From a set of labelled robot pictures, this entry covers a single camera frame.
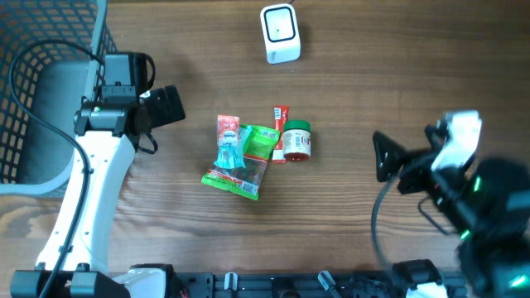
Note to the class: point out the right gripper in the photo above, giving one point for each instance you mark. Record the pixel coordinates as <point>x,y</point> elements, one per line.
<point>408,166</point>

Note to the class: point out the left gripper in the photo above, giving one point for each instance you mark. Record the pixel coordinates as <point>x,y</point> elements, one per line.
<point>166,108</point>

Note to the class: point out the red teal snack packet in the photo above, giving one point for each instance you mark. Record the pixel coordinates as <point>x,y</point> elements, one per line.
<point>227,140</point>

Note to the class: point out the green lidded white jar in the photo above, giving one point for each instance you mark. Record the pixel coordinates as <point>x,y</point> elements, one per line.
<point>296,140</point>

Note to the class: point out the green candy bag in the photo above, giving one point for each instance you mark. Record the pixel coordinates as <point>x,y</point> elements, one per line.
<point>240,169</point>

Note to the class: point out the red stick sachet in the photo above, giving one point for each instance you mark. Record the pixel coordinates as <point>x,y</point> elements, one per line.
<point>280,118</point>

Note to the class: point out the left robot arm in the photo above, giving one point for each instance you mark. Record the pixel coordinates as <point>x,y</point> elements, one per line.
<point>74,261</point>

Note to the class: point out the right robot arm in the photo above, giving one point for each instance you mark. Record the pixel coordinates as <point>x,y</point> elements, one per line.
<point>488,209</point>

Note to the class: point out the white barcode scanner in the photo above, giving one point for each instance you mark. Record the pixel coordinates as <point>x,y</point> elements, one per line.
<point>280,33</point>

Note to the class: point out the grey plastic mesh basket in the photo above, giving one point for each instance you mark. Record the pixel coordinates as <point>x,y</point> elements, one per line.
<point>41,74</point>

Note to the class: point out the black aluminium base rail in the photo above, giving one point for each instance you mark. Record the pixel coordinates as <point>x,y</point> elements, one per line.
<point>370,284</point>

